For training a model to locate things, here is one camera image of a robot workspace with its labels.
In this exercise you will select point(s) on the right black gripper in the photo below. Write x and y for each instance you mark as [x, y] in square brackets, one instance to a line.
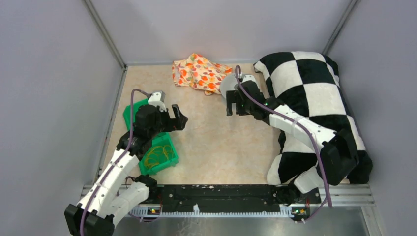
[233, 97]

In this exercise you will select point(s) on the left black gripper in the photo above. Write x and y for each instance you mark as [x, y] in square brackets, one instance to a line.
[172, 124]

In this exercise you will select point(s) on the grey plastic cable spool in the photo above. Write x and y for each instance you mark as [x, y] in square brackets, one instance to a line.
[229, 83]

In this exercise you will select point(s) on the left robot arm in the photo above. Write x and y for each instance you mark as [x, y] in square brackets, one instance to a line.
[101, 209]

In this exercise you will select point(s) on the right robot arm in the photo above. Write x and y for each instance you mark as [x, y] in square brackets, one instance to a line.
[336, 152]

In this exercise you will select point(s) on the green plastic compartment bin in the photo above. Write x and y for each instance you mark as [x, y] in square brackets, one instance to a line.
[155, 150]

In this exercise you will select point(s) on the floral orange cloth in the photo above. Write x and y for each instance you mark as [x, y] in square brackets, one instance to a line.
[199, 73]

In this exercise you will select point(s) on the black white checkered pillow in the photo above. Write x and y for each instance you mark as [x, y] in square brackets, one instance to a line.
[308, 83]

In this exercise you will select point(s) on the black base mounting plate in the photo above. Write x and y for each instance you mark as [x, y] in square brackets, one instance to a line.
[234, 198]

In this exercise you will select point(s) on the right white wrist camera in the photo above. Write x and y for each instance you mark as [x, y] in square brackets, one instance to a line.
[247, 77]

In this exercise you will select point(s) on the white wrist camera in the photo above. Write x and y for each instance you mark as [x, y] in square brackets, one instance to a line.
[247, 77]
[157, 99]

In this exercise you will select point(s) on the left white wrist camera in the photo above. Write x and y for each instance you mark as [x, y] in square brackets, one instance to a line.
[157, 99]

